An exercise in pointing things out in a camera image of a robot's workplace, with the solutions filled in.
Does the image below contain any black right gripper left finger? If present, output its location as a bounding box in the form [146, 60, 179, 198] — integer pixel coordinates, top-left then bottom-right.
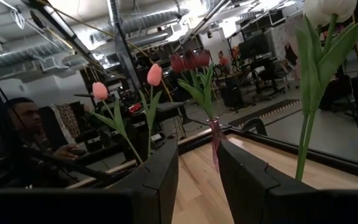
[0, 139, 180, 224]

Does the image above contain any black vertical frame post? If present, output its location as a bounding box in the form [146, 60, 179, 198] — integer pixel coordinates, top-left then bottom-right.
[112, 18, 143, 93]

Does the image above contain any silver ventilation duct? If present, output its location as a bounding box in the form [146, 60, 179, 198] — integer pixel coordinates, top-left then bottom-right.
[0, 7, 192, 71]

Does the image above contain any grey stool seat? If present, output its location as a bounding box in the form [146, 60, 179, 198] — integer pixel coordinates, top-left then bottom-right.
[156, 101, 185, 114]

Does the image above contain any patterned cloth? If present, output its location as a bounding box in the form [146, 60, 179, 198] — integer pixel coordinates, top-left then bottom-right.
[55, 103, 83, 140]

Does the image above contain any black office chair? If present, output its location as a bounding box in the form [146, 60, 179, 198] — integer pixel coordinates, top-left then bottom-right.
[253, 65, 288, 99]

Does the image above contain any pink artificial tulip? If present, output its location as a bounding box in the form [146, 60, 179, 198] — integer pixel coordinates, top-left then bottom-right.
[90, 81, 144, 165]
[137, 63, 164, 159]

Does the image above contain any black cable loop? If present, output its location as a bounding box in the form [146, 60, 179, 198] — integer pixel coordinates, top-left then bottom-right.
[242, 117, 269, 137]

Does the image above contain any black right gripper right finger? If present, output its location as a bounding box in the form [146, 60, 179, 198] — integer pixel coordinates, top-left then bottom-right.
[218, 139, 358, 224]

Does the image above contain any black striped floor mat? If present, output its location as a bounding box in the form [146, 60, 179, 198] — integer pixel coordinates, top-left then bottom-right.
[227, 98, 303, 128]

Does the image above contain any black box on floor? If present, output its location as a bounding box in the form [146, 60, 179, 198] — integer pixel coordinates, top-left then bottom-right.
[221, 83, 245, 109]

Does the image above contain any slim pink glass vase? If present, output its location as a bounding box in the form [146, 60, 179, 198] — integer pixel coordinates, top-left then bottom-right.
[208, 116, 227, 172]

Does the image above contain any black monitor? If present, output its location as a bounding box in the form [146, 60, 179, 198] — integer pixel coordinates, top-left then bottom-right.
[237, 32, 272, 62]

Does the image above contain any white artificial tulip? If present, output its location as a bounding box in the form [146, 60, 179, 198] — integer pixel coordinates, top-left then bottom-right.
[300, 0, 358, 182]
[294, 0, 329, 182]

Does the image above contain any black overhead frame beam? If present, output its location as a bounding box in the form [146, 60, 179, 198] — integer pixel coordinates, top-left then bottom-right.
[26, 0, 111, 75]

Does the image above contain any dark red artificial tulip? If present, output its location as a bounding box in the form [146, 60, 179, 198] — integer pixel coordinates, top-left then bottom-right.
[197, 49, 219, 121]
[183, 49, 217, 121]
[170, 53, 217, 121]

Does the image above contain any person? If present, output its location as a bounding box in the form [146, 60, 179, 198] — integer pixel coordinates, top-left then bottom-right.
[6, 96, 82, 162]
[218, 50, 231, 74]

